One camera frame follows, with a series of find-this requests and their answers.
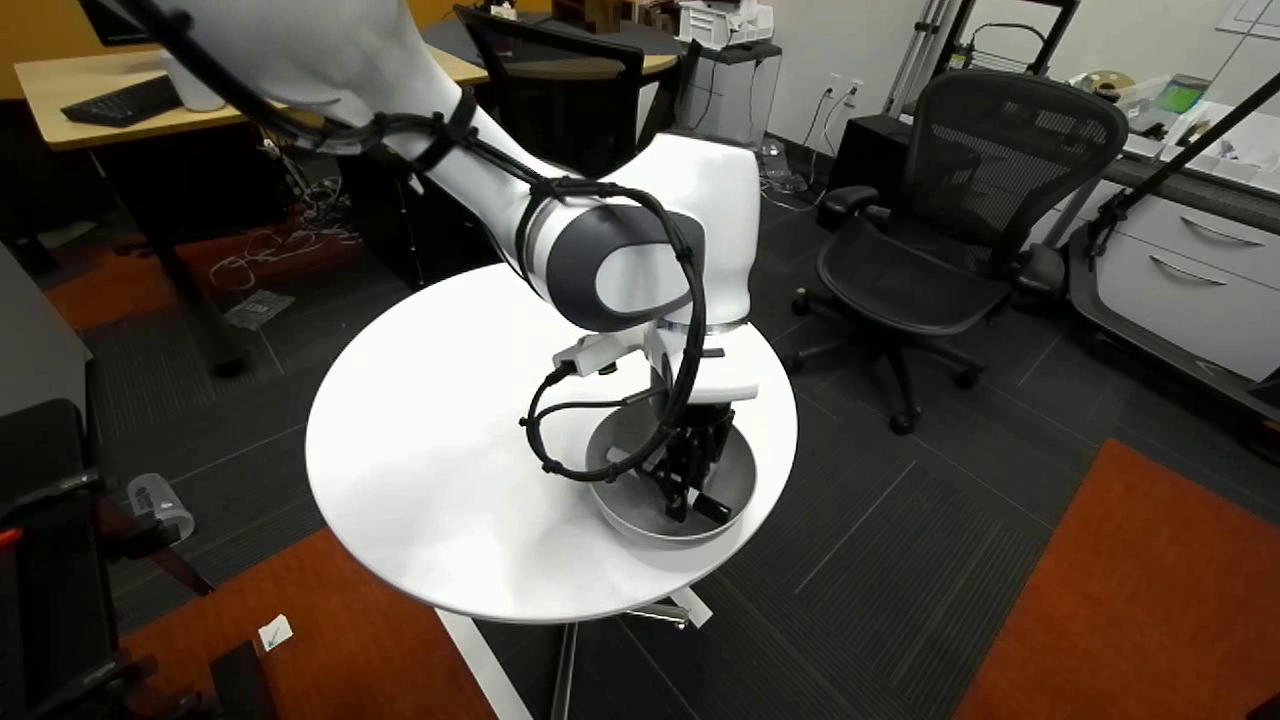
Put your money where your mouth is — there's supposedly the black padded office chair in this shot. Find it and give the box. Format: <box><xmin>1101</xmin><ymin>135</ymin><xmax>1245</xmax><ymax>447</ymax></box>
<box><xmin>456</xmin><ymin>6</ymin><xmax>702</xmax><ymax>186</ymax></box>

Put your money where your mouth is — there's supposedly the green object on counter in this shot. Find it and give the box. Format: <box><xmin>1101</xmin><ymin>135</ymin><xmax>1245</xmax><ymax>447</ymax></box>
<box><xmin>1152</xmin><ymin>72</ymin><xmax>1215</xmax><ymax>119</ymax></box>

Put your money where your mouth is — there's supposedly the small black box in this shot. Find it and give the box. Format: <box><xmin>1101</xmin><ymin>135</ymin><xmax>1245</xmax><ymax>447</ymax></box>
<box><xmin>837</xmin><ymin>112</ymin><xmax>928</xmax><ymax>203</ymax></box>

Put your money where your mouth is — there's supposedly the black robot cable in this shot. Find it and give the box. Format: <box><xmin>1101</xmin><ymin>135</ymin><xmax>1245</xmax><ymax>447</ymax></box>
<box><xmin>517</xmin><ymin>176</ymin><xmax>710</xmax><ymax>490</ymax></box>

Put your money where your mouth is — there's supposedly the clear plastic cup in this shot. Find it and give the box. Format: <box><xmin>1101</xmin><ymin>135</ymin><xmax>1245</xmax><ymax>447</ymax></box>
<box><xmin>125</xmin><ymin>467</ymin><xmax>198</xmax><ymax>548</ymax></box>

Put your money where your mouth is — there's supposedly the black keyboard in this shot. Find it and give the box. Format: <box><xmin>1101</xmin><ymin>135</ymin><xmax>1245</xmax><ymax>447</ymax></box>
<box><xmin>54</xmin><ymin>72</ymin><xmax>190</xmax><ymax>131</ymax></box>

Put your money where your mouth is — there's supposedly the black slanted stand pole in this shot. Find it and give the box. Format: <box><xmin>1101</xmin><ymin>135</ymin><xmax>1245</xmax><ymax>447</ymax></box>
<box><xmin>1062</xmin><ymin>72</ymin><xmax>1280</xmax><ymax>266</ymax></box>

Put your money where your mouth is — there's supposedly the white drawer cabinet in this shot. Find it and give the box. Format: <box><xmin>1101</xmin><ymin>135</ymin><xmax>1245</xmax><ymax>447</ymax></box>
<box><xmin>1090</xmin><ymin>191</ymin><xmax>1280</xmax><ymax>392</ymax></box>

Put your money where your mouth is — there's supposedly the white box on cabinet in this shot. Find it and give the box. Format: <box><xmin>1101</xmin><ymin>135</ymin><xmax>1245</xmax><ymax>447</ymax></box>
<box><xmin>676</xmin><ymin>0</ymin><xmax>780</xmax><ymax>58</ymax></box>

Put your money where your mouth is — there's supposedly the white table base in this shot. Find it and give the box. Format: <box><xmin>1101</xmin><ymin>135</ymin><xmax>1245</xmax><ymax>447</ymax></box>
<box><xmin>431</xmin><ymin>585</ymin><xmax>716</xmax><ymax>720</ymax></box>

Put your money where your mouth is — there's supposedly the grey power strip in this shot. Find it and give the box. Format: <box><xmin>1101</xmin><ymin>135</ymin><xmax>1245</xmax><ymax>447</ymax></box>
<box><xmin>220</xmin><ymin>288</ymin><xmax>294</xmax><ymax>334</ymax></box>

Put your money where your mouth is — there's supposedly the white bowl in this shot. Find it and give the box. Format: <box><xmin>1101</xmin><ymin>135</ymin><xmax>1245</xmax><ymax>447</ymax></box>
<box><xmin>585</xmin><ymin>395</ymin><xmax>760</xmax><ymax>548</ymax></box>

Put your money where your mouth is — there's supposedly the black cabinet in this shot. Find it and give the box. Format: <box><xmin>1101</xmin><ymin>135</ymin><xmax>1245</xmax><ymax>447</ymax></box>
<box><xmin>0</xmin><ymin>243</ymin><xmax>127</xmax><ymax>720</ymax></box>

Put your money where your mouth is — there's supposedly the small white box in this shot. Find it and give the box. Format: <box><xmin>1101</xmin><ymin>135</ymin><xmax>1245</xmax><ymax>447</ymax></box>
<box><xmin>253</xmin><ymin>612</ymin><xmax>294</xmax><ymax>657</ymax></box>

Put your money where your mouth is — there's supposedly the black mesh office chair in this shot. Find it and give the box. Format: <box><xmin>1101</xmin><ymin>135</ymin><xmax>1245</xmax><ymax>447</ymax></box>
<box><xmin>790</xmin><ymin>69</ymin><xmax>1130</xmax><ymax>437</ymax></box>

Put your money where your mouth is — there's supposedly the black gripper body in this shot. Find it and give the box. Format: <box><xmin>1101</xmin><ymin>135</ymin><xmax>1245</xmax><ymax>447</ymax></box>
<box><xmin>635</xmin><ymin>395</ymin><xmax>743</xmax><ymax>493</ymax></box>

